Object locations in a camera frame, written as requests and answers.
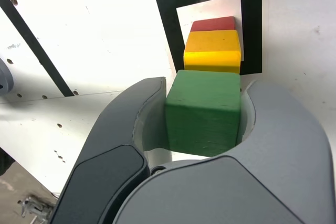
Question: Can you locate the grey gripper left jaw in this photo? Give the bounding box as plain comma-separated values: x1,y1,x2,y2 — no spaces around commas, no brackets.
49,77,173,224

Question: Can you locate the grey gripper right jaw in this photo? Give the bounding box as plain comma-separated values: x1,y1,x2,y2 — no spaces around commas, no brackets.
111,80,336,224

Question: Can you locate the green cube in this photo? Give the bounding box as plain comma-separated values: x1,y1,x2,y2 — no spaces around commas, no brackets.
164,69,242,157

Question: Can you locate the yellow cube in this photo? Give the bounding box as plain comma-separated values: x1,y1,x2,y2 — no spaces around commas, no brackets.
183,30,242,74

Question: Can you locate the red cube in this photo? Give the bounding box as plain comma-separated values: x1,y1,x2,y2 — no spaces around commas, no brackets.
190,16,236,33

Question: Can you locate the black tape square outline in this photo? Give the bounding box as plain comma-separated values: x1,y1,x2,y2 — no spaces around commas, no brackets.
154,0,263,76

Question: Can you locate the black tape strip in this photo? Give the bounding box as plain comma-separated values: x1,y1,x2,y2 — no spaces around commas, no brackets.
0,0,74,97

